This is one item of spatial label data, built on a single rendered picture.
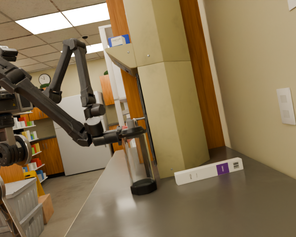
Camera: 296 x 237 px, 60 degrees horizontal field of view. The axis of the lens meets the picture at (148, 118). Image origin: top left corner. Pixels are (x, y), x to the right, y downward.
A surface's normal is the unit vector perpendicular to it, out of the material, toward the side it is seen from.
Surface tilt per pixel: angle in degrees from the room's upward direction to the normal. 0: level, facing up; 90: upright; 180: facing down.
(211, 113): 90
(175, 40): 90
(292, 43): 90
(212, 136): 90
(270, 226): 0
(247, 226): 0
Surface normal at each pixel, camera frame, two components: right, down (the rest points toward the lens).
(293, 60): -0.98, 0.20
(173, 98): 0.71, -0.11
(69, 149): 0.02, 0.05
